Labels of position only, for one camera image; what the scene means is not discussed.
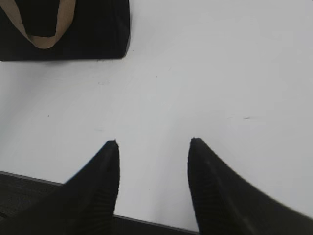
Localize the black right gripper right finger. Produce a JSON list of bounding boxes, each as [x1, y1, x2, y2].
[[188, 138, 313, 235]]

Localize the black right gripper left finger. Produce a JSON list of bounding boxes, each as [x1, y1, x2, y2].
[[0, 141, 120, 235]]

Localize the black tote bag tan handles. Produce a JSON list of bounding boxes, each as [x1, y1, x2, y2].
[[0, 0, 130, 61]]

